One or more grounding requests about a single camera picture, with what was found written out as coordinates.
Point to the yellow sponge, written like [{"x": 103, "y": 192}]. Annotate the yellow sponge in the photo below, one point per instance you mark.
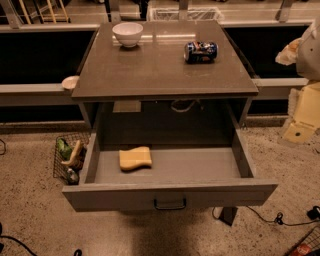
[{"x": 135, "y": 158}]

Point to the wooden chair background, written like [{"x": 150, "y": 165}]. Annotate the wooden chair background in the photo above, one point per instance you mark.
[{"x": 43, "y": 11}]

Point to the wire basket bottom right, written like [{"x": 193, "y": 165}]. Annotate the wire basket bottom right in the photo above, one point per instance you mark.
[{"x": 309, "y": 245}]

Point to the black drawer handle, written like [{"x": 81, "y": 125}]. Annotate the black drawer handle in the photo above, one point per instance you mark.
[{"x": 161, "y": 205}]

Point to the small white round dish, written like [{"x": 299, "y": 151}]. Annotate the small white round dish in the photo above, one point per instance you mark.
[{"x": 70, "y": 82}]

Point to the open grey top drawer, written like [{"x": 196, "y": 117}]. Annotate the open grey top drawer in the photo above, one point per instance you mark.
[{"x": 198, "y": 156}]

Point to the tan bottle in basket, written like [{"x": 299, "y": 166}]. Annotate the tan bottle in basket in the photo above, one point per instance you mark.
[{"x": 74, "y": 155}]

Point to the green packet in basket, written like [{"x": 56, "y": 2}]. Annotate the green packet in basket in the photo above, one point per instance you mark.
[{"x": 63, "y": 148}]

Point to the black wire basket left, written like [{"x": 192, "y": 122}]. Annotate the black wire basket left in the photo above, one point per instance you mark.
[{"x": 70, "y": 175}]

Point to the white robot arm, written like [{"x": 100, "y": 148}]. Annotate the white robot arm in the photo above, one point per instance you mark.
[{"x": 304, "y": 52}]

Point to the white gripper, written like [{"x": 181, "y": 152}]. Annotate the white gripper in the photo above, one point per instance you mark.
[{"x": 310, "y": 56}]

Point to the grey cabinet with counter top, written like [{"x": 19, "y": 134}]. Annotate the grey cabinet with counter top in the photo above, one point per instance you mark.
[{"x": 155, "y": 71}]

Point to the blue soda can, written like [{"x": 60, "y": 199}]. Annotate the blue soda can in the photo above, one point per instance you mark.
[{"x": 200, "y": 52}]

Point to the white ceramic bowl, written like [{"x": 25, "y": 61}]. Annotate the white ceramic bowl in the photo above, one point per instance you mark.
[{"x": 128, "y": 34}]

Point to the white wire tray background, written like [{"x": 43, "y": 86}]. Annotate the white wire tray background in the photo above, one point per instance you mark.
[{"x": 193, "y": 14}]

